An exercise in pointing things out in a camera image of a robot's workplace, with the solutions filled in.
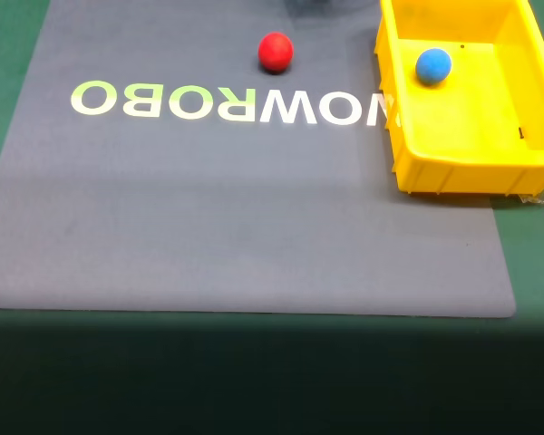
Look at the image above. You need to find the red ball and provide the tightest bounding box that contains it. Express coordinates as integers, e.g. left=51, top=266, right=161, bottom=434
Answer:
left=257, top=32, right=295, bottom=73

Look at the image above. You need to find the yellow plastic bin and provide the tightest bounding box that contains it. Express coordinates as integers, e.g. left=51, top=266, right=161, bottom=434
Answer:
left=373, top=0, right=544, bottom=196

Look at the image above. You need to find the blue ball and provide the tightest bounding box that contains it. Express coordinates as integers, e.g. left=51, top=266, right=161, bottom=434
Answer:
left=414, top=47, right=453, bottom=86

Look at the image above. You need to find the clear plastic wrapper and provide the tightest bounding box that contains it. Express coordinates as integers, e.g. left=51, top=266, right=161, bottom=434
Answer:
left=516, top=184, right=544, bottom=205

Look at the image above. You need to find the grey mat with lettering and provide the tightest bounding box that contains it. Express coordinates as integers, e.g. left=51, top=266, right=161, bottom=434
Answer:
left=0, top=0, right=517, bottom=319

